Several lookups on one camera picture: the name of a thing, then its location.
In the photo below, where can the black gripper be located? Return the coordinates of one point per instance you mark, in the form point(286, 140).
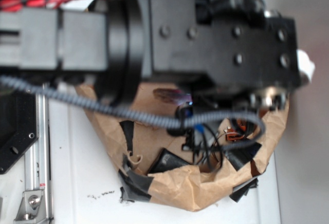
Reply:
point(224, 46)

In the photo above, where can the brown wood chip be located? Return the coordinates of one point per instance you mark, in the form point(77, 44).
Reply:
point(172, 96)

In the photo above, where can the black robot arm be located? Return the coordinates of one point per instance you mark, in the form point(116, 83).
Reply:
point(108, 40)

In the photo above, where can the brown paper bag bin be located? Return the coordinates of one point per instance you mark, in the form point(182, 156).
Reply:
point(133, 147)

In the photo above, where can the black rectangular block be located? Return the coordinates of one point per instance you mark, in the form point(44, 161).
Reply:
point(166, 161)

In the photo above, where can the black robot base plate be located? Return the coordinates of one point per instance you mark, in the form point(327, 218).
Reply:
point(18, 128)

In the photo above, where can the aluminium extrusion rail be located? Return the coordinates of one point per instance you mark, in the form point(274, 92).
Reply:
point(37, 158)

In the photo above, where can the metal corner bracket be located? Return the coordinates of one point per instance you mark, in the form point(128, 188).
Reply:
point(32, 208)

